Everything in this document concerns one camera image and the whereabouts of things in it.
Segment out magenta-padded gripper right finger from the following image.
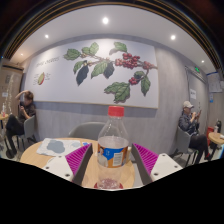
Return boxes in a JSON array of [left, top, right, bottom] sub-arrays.
[[130, 143, 184, 186]]

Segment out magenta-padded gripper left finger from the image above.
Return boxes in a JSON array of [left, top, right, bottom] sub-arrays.
[[42, 143, 95, 187]]

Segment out clear red-capped drink bottle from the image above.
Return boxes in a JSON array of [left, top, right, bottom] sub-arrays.
[[96, 105, 133, 190]]

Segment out white paper with grey print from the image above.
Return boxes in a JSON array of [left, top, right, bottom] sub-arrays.
[[35, 137, 83, 158]]

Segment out person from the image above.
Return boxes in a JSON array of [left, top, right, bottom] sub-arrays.
[[4, 89, 37, 159], [177, 100, 211, 164]]

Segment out red bin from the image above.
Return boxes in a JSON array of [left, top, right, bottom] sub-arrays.
[[206, 126, 215, 141]]

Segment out round wooden side table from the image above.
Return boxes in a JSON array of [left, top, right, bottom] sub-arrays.
[[208, 131, 224, 161], [0, 113, 10, 148]]

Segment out black flask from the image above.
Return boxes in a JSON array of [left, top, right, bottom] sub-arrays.
[[215, 119, 222, 134]]

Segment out white paper notice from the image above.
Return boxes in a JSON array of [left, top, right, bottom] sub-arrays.
[[189, 88, 198, 100]]

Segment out white notice board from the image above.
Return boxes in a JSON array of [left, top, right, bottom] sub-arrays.
[[206, 71, 224, 94]]

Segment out round ceiling lights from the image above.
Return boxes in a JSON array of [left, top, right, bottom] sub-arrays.
[[13, 16, 205, 64]]

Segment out white coffee plant wall picture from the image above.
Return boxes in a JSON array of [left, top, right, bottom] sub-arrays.
[[24, 38, 160, 109]]

